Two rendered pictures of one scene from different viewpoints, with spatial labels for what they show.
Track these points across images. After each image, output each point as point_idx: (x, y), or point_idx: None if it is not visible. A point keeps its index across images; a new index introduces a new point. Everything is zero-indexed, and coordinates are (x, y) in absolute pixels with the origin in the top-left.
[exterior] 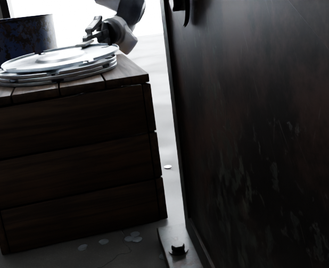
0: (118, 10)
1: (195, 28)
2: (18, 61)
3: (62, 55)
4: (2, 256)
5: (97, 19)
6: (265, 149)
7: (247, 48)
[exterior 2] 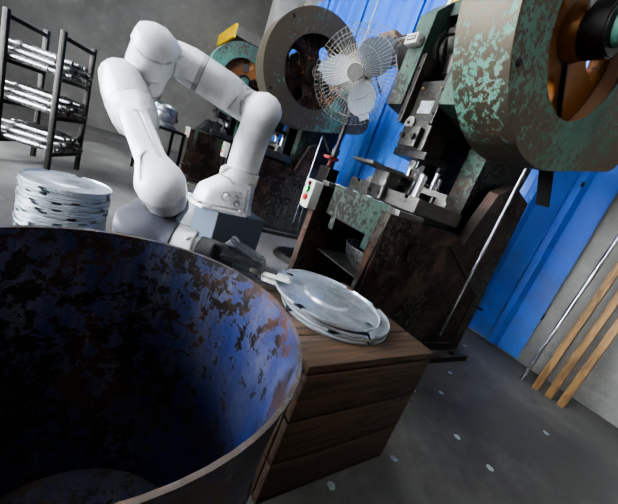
0: (178, 215)
1: (413, 263)
2: (334, 321)
3: (328, 294)
4: (380, 455)
5: (239, 242)
6: (437, 288)
7: (441, 270)
